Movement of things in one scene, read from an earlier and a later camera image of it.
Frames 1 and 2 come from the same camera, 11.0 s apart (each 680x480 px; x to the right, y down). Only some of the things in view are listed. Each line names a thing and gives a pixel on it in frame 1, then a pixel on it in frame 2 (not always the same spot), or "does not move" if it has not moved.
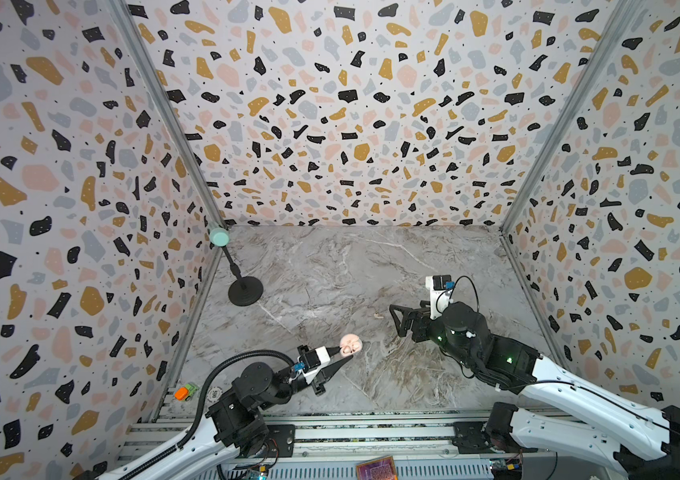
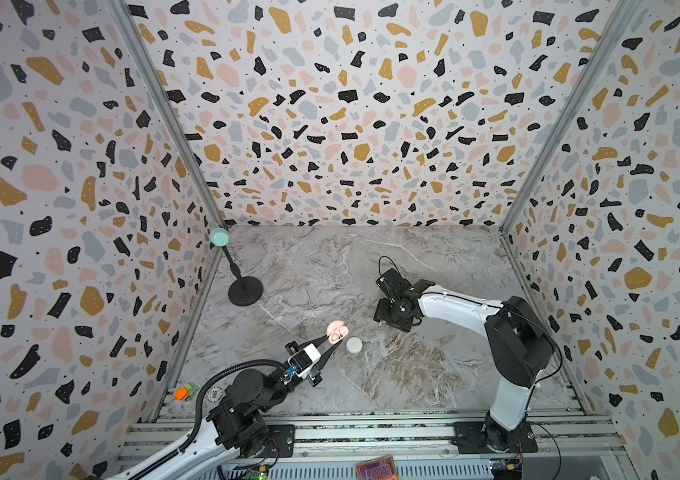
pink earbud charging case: x=350 y=345 -> x=336 y=331
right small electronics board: x=506 y=469 does not move
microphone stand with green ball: x=243 y=290 does not move
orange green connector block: x=185 y=392 does not move
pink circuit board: x=380 y=468 does not move
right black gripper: x=418 y=323 -> x=393 y=297
